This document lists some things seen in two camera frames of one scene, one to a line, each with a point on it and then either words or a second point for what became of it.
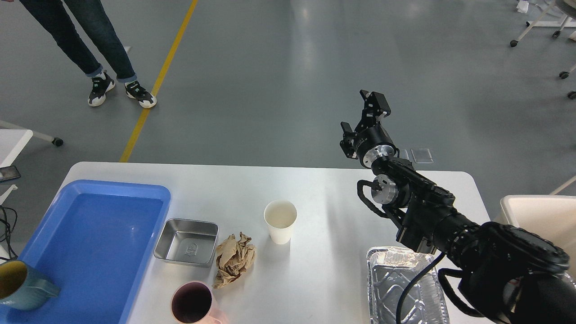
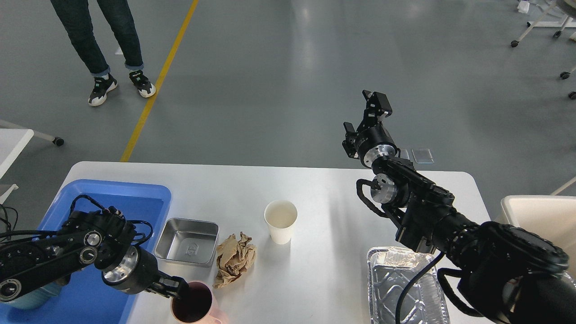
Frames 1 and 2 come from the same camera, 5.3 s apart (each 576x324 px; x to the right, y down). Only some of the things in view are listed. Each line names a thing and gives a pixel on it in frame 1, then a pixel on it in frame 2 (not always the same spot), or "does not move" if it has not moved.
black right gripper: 372,141 does not move
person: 91,14 -> 78,18
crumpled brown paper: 233,258 does not move
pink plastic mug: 191,303 does not move
